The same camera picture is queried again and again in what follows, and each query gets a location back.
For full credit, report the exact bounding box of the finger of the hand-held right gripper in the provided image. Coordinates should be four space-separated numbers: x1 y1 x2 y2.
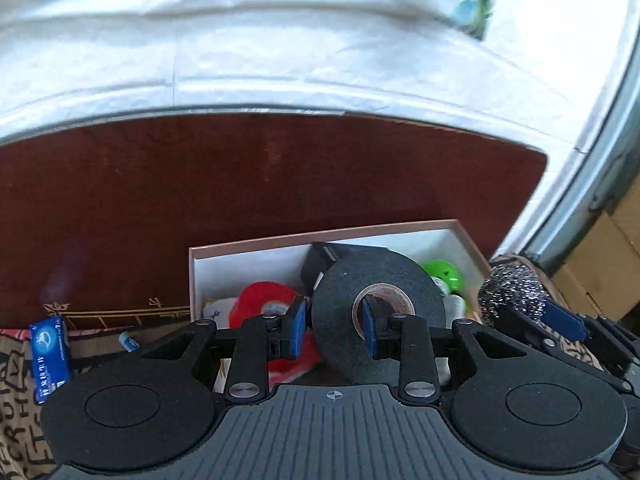
494 306 632 397
542 299 640 362

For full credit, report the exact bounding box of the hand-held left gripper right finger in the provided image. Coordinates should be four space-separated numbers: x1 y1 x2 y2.
361 296 541 408

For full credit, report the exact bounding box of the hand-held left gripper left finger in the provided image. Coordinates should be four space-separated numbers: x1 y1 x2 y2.
135 296 307 407

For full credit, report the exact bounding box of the large black tape roll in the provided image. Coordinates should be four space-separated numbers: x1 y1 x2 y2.
312 249 446 382

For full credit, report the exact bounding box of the steel wool scourer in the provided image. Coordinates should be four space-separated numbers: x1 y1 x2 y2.
477 262 549 327

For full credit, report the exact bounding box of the cardboard box with white inside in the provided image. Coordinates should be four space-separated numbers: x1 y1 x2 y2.
188 219 493 396

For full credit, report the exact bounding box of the brown wooden desktop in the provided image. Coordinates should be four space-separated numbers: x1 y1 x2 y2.
0 112 549 341

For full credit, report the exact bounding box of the red tape roll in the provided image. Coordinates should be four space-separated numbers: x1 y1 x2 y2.
232 282 323 386

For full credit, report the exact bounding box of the black box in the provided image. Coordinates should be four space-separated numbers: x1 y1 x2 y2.
301 242 391 295

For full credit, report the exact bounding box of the brown cardboard carton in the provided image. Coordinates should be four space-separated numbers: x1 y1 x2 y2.
550 200 640 322

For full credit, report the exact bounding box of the small white packet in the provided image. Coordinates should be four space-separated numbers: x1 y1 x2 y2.
201 299 237 320

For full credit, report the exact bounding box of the white plastic bottle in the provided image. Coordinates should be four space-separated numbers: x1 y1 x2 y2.
440 291 476 322

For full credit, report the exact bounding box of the green perforated ball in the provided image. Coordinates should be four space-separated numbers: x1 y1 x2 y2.
419 259 463 295

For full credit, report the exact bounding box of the blue printed packet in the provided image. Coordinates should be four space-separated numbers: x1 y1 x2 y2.
29 316 75 404

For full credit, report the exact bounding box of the letter printed cloth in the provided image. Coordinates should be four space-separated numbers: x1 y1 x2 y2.
0 255 621 480

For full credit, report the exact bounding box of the floral printed sheet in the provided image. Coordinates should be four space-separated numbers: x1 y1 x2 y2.
20 0 513 43

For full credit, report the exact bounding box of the grey metal door frame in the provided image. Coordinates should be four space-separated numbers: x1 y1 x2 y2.
525 55 640 272

